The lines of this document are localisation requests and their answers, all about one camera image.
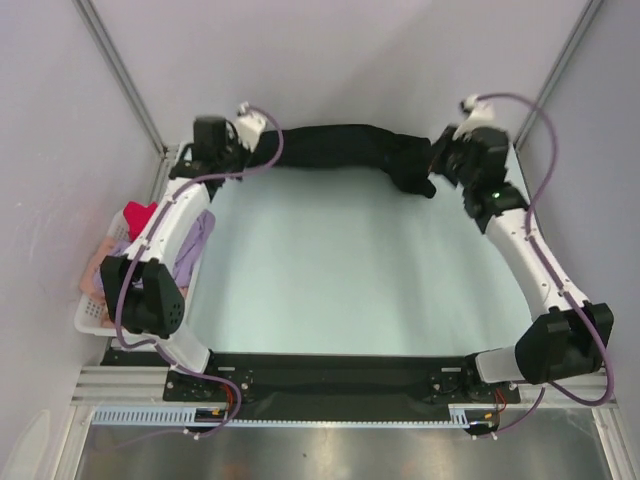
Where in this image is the left aluminium corner post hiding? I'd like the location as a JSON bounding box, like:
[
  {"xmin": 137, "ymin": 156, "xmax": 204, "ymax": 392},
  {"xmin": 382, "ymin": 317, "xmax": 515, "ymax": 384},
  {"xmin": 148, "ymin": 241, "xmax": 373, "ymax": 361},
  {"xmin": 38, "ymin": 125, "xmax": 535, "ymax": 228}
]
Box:
[{"xmin": 72, "ymin": 0, "xmax": 166, "ymax": 156}]

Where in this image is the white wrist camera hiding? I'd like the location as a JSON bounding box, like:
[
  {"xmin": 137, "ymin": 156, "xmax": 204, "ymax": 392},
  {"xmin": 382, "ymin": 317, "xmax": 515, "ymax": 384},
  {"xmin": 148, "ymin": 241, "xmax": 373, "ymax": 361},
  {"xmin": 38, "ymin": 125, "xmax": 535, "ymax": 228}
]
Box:
[
  {"xmin": 233, "ymin": 102, "xmax": 267, "ymax": 152},
  {"xmin": 452, "ymin": 95, "xmax": 495, "ymax": 140}
]

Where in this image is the red t shirt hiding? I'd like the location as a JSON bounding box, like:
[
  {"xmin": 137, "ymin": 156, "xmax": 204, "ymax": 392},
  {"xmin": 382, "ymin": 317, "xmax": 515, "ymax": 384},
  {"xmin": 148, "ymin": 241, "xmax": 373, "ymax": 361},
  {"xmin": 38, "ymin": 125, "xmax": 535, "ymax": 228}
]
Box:
[{"xmin": 123, "ymin": 202, "xmax": 157, "ymax": 242}]

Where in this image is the pink t shirt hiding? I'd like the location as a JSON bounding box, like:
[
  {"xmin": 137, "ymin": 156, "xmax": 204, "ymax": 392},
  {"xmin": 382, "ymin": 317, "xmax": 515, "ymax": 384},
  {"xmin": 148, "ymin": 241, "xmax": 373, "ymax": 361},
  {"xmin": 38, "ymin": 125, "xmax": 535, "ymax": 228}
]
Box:
[{"xmin": 79, "ymin": 237, "xmax": 191, "ymax": 331}]

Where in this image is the aluminium front rail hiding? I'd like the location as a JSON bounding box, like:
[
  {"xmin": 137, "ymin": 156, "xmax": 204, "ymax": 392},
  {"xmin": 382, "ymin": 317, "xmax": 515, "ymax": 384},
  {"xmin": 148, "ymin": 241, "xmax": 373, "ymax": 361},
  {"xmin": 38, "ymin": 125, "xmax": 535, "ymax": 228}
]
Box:
[{"xmin": 71, "ymin": 366, "xmax": 606, "ymax": 410}]

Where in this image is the white slotted cable duct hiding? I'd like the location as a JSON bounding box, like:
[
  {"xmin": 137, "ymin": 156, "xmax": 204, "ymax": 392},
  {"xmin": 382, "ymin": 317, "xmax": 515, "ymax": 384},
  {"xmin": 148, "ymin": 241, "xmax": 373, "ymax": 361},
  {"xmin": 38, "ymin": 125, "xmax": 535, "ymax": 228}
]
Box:
[{"xmin": 92, "ymin": 406, "xmax": 497, "ymax": 429}]

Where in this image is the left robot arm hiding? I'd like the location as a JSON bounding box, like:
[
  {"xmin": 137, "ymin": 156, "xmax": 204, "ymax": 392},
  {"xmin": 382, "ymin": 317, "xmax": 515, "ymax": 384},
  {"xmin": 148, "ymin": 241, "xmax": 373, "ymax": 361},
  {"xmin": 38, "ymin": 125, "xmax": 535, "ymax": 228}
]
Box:
[{"xmin": 100, "ymin": 110, "xmax": 267, "ymax": 400}]

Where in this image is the aluminium corner post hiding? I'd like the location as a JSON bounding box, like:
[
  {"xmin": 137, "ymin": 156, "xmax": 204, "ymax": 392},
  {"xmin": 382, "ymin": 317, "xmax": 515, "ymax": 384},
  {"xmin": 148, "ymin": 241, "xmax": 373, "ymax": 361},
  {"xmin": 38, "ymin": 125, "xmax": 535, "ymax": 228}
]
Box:
[
  {"xmin": 72, "ymin": 0, "xmax": 166, "ymax": 156},
  {"xmin": 514, "ymin": 0, "xmax": 605, "ymax": 152}
]

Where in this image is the white laundry basket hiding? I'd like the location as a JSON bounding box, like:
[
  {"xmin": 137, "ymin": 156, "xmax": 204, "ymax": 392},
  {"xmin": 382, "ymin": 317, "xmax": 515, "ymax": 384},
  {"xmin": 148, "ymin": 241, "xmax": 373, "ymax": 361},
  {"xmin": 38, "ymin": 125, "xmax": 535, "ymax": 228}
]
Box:
[{"xmin": 74, "ymin": 210, "xmax": 215, "ymax": 336}]

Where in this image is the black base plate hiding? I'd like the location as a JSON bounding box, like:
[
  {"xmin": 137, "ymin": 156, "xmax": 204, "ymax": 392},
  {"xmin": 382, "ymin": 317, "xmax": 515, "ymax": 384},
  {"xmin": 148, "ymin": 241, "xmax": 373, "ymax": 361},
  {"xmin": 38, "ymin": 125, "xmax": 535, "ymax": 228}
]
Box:
[{"xmin": 102, "ymin": 344, "xmax": 521, "ymax": 422}]

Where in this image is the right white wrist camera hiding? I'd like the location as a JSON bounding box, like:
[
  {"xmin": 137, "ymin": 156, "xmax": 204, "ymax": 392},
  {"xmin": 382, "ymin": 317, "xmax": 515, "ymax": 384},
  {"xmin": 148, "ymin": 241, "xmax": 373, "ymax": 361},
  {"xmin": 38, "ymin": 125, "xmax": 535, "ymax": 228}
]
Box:
[{"xmin": 452, "ymin": 95, "xmax": 495, "ymax": 140}]

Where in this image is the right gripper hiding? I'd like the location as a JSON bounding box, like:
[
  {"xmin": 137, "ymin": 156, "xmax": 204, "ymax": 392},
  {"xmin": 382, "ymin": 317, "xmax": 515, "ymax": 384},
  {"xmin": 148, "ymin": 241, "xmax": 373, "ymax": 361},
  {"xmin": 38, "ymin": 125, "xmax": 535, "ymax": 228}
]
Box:
[{"xmin": 424, "ymin": 125, "xmax": 478, "ymax": 189}]

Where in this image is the right aluminium corner post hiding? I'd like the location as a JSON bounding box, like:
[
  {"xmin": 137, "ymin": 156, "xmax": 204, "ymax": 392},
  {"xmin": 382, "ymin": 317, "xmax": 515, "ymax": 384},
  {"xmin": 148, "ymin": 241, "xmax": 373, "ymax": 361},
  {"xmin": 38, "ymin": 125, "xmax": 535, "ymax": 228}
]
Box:
[{"xmin": 514, "ymin": 0, "xmax": 605, "ymax": 152}]

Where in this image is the black t shirt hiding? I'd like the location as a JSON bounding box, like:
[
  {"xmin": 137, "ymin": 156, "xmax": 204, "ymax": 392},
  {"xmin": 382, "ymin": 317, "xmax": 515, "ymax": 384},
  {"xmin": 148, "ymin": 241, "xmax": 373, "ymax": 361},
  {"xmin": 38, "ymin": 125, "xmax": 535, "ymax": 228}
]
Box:
[{"xmin": 275, "ymin": 124, "xmax": 436, "ymax": 199}]

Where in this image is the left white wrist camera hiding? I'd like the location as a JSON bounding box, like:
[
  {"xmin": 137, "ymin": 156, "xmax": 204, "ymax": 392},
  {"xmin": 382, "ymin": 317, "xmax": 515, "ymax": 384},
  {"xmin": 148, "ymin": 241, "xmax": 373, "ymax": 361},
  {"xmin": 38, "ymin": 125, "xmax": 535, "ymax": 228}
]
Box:
[{"xmin": 233, "ymin": 102, "xmax": 267, "ymax": 152}]

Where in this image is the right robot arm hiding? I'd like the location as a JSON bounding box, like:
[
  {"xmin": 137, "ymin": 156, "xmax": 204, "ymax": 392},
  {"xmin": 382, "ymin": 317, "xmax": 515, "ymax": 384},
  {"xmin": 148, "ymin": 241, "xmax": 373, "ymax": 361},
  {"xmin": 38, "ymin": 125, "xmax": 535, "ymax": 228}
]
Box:
[{"xmin": 430, "ymin": 125, "xmax": 614, "ymax": 401}]

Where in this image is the lilac t shirt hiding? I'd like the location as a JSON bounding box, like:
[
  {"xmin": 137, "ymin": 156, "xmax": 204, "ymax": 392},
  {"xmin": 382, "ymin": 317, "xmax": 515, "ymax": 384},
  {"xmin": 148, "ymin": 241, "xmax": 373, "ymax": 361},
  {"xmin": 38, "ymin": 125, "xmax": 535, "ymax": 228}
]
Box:
[{"xmin": 122, "ymin": 210, "xmax": 215, "ymax": 297}]

